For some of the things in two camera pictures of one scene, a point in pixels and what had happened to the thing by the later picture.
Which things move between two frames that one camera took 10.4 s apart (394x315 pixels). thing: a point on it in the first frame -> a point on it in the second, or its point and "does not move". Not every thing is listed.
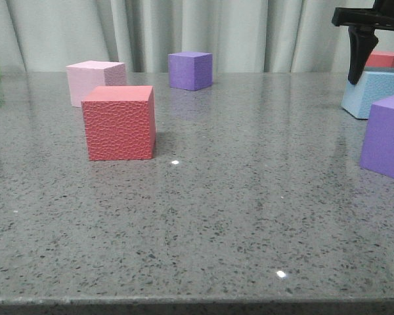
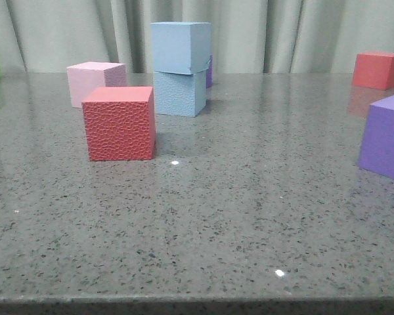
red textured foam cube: (120, 122) does not move
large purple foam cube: (384, 145) does not move
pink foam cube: (84, 77) does not move
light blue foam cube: (372, 87) -> (182, 48)
